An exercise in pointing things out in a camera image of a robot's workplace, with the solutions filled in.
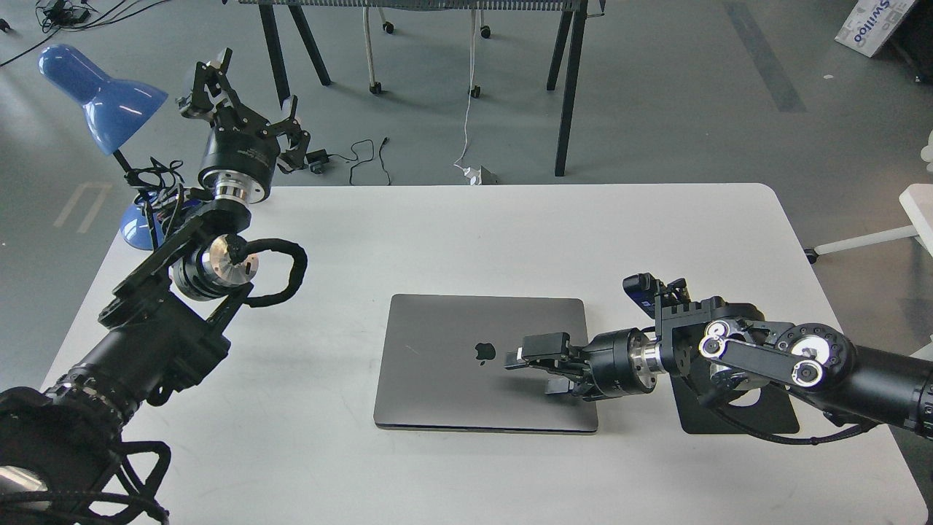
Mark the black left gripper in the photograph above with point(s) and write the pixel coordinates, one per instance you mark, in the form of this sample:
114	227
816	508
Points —
239	145

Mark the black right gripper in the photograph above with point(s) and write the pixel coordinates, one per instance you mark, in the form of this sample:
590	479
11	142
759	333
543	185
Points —
620	363

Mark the grey laptop notebook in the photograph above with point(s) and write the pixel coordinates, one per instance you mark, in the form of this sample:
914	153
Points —
443	366

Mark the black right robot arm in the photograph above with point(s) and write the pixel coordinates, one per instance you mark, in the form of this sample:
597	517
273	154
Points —
719	349

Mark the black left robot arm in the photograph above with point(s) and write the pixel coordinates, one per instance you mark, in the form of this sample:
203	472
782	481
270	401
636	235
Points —
64	460

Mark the blue desk lamp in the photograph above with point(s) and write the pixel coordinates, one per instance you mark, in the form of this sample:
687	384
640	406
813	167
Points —
114	110

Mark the black trestle table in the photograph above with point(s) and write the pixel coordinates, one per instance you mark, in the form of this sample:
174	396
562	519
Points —
329	35

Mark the white cardboard box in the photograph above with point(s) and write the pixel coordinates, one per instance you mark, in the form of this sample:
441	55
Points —
871	23

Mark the white rolling chair frame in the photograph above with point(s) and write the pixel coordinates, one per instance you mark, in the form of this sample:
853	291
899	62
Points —
424	49

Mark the black cable bundle floor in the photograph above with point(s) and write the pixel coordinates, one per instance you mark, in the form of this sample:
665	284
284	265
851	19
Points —
56	17

